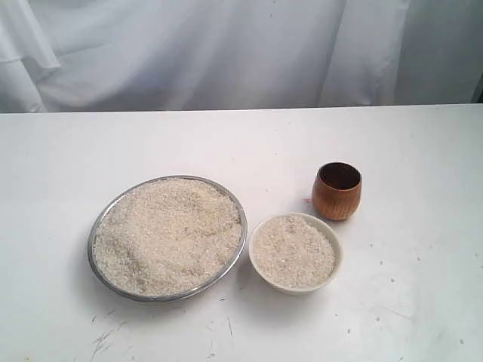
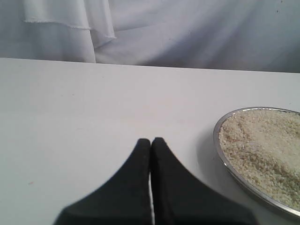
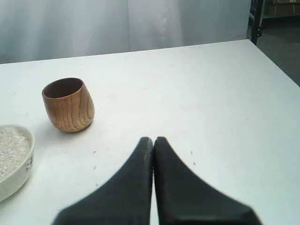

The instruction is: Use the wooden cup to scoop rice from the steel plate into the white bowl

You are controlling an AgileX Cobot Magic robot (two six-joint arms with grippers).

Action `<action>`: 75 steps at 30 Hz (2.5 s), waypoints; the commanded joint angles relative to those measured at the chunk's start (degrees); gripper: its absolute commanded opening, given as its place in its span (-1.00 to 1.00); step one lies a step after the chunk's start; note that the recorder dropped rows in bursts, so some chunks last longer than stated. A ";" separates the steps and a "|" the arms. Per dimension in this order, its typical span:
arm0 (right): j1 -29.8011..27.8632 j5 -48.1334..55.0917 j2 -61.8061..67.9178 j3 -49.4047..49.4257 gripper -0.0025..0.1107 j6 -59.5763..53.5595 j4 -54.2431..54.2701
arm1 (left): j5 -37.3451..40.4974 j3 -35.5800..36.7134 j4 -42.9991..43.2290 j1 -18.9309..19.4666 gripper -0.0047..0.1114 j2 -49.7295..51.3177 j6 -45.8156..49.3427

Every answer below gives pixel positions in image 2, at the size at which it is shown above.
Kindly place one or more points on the metal plate of rice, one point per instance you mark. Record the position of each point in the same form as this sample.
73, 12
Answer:
260, 148

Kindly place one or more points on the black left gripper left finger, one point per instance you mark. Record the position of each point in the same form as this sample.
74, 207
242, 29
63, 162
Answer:
123, 200

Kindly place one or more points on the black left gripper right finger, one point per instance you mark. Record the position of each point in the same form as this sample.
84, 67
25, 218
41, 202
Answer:
179, 198

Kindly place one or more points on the white backdrop cloth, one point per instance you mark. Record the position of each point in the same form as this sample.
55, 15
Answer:
262, 35

